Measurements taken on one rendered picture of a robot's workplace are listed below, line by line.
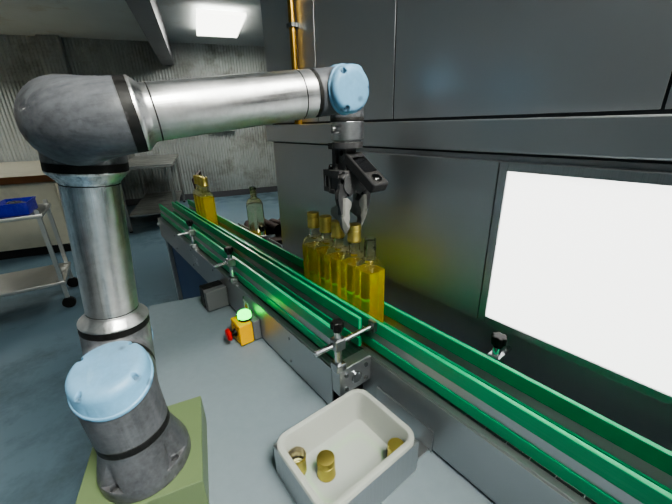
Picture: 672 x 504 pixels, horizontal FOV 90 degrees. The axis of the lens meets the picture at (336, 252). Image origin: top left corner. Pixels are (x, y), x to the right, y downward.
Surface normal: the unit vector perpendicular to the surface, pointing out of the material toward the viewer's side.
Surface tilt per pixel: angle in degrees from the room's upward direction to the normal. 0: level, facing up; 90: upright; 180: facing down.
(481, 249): 90
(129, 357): 10
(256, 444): 0
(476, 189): 90
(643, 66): 90
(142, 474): 74
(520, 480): 90
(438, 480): 0
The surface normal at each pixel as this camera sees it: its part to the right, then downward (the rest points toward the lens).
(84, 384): 0.00, -0.86
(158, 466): 0.72, -0.07
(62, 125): 0.04, 0.48
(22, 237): 0.36, 0.32
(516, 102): -0.79, 0.24
